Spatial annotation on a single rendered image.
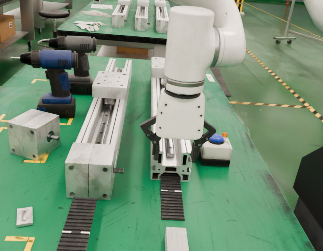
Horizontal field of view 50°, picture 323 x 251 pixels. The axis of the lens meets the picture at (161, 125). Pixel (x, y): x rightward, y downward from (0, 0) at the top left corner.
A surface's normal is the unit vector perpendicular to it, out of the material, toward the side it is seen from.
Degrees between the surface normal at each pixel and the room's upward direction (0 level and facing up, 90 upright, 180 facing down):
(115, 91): 90
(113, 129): 0
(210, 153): 90
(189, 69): 90
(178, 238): 0
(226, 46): 72
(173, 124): 88
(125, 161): 0
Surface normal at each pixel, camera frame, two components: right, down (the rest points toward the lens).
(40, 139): 0.94, 0.22
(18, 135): -0.33, 0.39
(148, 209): 0.08, -0.90
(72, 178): 0.03, 0.44
